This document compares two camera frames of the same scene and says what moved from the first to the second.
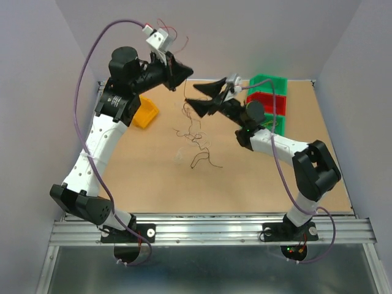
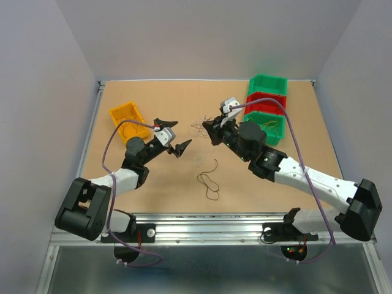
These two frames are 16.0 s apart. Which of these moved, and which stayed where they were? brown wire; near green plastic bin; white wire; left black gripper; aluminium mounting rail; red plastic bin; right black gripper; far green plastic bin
Moved: right black gripper; white wire; left black gripper; brown wire
Stayed: aluminium mounting rail; far green plastic bin; near green plastic bin; red plastic bin
